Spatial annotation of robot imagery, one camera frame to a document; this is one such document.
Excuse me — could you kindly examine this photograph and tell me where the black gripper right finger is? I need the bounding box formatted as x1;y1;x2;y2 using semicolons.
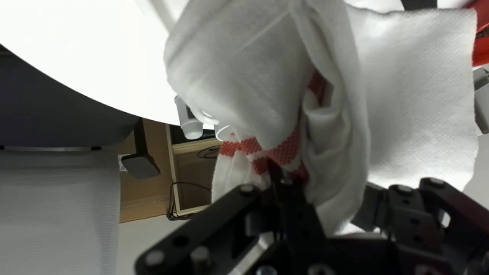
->
350;176;489;257

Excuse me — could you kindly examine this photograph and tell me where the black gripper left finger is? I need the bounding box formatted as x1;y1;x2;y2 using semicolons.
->
135;164;327;275

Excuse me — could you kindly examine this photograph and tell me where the white towel with red stripes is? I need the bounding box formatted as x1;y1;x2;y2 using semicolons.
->
162;0;481;237

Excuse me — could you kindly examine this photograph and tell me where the large flat cardboard box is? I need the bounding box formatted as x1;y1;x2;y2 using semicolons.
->
118;120;226;225

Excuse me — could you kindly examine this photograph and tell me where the round white table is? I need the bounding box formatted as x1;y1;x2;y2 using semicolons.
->
0;0;216;127

